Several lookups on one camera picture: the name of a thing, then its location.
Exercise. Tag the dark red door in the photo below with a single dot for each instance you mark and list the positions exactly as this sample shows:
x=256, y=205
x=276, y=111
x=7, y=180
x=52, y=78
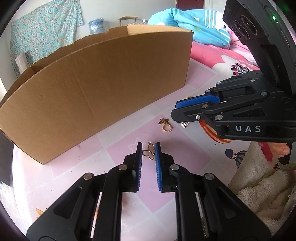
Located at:
x=189, y=4

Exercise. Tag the light blue quilt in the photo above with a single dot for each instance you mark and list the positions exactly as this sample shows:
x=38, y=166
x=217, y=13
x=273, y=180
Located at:
x=185, y=23

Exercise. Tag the teal floral hanging cloth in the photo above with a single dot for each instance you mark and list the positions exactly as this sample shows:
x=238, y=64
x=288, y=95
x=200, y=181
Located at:
x=46, y=27

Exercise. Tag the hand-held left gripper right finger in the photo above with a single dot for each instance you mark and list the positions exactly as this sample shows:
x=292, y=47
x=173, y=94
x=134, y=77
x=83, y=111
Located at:
x=158, y=166

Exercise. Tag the large blue water bottle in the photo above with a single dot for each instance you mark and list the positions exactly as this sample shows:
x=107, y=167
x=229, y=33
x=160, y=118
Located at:
x=96, y=25

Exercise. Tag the person's right hand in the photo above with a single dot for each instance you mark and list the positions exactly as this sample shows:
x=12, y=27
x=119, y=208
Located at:
x=278, y=149

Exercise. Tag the brown cardboard box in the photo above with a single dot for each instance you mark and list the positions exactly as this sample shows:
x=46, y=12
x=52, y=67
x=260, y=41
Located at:
x=92, y=88

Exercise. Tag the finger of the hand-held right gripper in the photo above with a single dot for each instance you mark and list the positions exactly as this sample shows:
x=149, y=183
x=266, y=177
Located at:
x=196, y=100
x=187, y=114

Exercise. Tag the pink floral bed sheet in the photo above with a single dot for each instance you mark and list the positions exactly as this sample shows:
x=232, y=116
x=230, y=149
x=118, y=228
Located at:
x=208, y=53

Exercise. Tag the small metal abacus charm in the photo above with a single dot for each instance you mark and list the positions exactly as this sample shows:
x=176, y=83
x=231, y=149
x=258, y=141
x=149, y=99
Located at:
x=185, y=124

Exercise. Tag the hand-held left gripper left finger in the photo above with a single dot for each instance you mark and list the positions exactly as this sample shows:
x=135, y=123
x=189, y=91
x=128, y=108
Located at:
x=139, y=166

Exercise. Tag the wooden chair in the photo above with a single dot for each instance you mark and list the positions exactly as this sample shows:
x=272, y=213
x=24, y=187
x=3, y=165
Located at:
x=128, y=18

